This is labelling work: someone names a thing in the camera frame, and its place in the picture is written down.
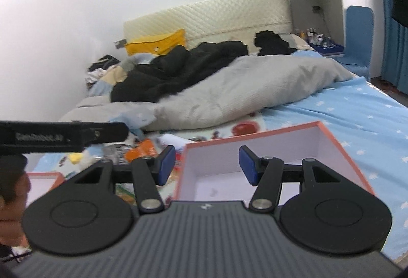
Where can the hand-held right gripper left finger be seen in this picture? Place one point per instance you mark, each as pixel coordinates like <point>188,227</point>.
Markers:
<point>168,166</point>

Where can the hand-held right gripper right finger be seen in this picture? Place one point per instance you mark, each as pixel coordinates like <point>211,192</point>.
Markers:
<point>248,166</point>

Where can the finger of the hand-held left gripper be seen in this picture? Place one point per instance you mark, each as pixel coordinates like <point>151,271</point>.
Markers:
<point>108,133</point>

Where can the orange cardboard box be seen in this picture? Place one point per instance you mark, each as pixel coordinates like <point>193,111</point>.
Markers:
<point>223,166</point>

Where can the person's left hand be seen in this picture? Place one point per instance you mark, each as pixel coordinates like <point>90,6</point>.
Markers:
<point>14,208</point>

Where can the white spray bottle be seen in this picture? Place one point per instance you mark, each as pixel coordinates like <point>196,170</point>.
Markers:
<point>170,139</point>

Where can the bright orange snack packet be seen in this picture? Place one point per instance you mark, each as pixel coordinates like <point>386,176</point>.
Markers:
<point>143,149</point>

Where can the orange cardboard box lid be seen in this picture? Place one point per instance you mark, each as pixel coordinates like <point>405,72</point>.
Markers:
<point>41,185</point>

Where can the pile of striped clothes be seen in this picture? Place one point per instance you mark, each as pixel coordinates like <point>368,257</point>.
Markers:
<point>98,69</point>

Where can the grey duvet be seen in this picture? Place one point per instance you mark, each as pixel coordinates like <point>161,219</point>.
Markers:
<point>239,90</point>

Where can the black jacket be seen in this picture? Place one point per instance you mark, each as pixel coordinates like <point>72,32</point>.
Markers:
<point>165,74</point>

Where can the yellow bag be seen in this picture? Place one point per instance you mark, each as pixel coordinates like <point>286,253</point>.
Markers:
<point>159,42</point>

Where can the blue star bedsheet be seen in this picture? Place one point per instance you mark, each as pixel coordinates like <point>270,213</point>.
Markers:
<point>350,112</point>

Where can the black garment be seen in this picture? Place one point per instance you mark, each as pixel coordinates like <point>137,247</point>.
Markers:
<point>271,42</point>

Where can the grey white pillow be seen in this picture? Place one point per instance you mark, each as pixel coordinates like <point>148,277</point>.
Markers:
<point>301,42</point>

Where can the blue tray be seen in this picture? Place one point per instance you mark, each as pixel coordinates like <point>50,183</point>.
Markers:
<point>331,49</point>

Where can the group of small bottles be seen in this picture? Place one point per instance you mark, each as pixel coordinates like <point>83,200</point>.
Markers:
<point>314,35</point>

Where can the cream quilted headboard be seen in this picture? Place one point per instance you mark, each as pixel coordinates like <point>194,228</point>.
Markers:
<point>223,16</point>

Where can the blue chair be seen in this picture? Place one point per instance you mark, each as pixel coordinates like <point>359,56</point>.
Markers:
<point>358,35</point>

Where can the blue curtain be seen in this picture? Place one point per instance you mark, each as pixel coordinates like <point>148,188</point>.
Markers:
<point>395,58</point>

